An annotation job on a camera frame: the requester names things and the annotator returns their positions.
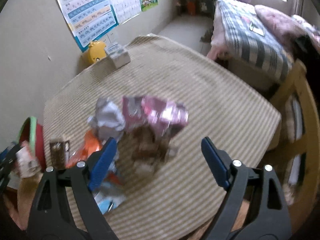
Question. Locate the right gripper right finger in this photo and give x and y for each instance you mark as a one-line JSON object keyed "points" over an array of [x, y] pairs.
{"points": [[254, 206]]}

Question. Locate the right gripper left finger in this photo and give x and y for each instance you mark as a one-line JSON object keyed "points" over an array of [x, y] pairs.
{"points": [[50, 215]]}

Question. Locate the pink snack wrapper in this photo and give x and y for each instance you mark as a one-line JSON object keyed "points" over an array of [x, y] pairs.
{"points": [[27, 164]]}

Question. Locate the dark gold carton box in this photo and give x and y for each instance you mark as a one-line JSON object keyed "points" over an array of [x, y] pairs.
{"points": [[59, 151]]}

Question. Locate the white paper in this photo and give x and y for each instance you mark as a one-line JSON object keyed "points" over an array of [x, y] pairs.
{"points": [[107, 121]]}

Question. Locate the shiny pink foil bag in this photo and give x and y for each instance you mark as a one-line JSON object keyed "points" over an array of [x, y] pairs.
{"points": [[165, 118]]}

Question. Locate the white milk carton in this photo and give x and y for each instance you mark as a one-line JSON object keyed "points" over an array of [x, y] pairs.
{"points": [[118, 54]]}

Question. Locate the green red trash bin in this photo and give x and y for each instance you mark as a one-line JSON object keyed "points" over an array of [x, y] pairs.
{"points": [[32, 132]]}

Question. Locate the trash pile wrappers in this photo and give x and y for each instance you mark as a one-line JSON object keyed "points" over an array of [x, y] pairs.
{"points": [[148, 152]]}

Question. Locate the blue snack packet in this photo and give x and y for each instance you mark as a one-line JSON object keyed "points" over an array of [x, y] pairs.
{"points": [[109, 196]]}

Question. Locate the wooden chair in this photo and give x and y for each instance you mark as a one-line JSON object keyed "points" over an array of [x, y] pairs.
{"points": [[308, 144]]}

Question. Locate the checkered beige table cloth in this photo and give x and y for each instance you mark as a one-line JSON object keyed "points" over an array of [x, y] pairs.
{"points": [[182, 195]]}

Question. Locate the yellow duck potty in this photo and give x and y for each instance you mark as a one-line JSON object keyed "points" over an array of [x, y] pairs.
{"points": [[96, 51]]}

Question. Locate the bed with plaid quilt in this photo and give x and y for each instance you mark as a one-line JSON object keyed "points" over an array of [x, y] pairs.
{"points": [[233, 39]]}

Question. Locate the phone on bed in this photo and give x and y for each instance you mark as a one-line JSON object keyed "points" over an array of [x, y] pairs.
{"points": [[257, 29]]}

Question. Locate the pink pillow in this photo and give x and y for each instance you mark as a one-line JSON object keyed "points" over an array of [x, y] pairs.
{"points": [[280, 25]]}

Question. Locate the pinyin wall poster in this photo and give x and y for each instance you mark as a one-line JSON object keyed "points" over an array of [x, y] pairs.
{"points": [[88, 20]]}

